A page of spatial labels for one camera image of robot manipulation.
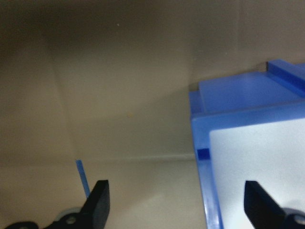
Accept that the white foam bin liner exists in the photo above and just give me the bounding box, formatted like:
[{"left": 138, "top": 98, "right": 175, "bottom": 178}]
[{"left": 209, "top": 118, "right": 305, "bottom": 229}]

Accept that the blue capacitor storage bin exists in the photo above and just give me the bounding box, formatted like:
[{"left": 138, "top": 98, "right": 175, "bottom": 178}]
[{"left": 189, "top": 59, "right": 305, "bottom": 229}]

